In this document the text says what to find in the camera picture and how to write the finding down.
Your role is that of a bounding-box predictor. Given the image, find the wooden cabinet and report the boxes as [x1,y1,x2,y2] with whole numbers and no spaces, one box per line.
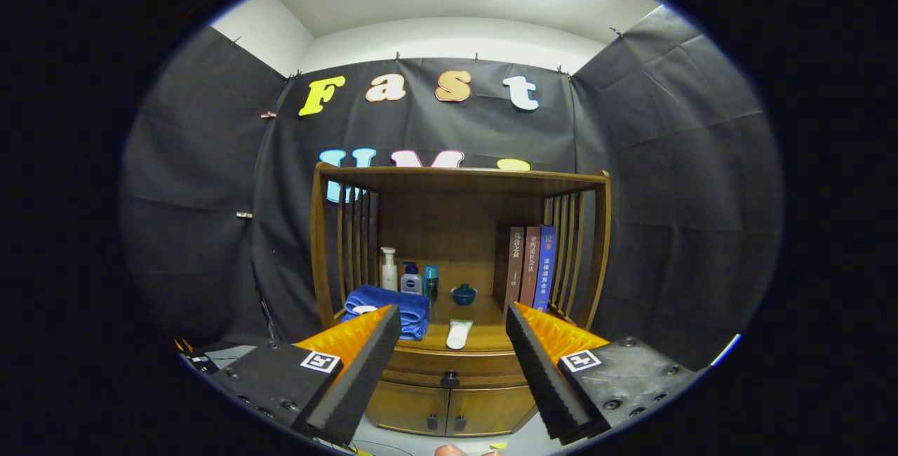
[311,163,612,437]

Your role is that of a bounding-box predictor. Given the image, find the reddish brown book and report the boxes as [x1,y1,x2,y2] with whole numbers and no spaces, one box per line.
[518,226,542,309]

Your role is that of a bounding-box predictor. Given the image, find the black electronic box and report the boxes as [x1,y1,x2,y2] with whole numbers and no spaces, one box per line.
[175,337,220,374]

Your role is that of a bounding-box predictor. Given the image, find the blue book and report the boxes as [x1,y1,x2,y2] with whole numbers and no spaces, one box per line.
[532,225,557,313]

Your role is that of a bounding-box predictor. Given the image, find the dark brown book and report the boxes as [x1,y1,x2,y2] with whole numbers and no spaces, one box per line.
[492,226,525,313]

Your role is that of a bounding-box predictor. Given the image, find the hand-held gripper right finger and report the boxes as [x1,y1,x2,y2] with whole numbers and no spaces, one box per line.
[505,302,706,444]

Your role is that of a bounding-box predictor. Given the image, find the wooden countertop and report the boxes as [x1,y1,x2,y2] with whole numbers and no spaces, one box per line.
[337,295,583,353]

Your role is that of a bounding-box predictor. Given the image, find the blue folded towel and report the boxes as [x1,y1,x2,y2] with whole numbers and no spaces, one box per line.
[342,284,430,341]

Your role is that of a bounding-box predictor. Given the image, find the wooden drawer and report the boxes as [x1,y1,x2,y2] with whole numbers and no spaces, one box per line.
[382,349,528,388]

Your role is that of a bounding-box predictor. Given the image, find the wooden cabinet door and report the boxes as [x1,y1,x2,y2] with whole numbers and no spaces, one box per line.
[446,384,537,436]
[365,380,450,436]

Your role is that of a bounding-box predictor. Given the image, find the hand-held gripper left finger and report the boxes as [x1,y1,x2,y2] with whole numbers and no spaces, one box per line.
[210,304,403,446]

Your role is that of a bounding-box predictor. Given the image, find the thin black cables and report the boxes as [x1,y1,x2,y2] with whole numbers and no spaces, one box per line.
[330,438,394,456]

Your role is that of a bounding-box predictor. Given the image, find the white and green tube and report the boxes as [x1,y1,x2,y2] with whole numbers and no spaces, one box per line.
[446,319,474,350]

